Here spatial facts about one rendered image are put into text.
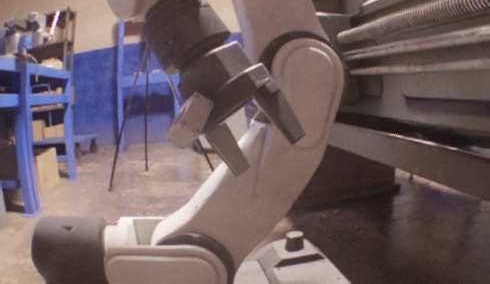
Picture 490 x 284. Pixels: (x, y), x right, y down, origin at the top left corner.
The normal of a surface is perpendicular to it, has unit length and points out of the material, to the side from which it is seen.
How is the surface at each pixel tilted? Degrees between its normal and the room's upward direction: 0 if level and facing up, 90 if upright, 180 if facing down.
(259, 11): 90
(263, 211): 90
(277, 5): 90
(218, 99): 110
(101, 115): 90
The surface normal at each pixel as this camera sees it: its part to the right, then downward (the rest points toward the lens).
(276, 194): 0.06, 0.50
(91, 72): 0.15, 0.09
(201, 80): -0.66, 0.44
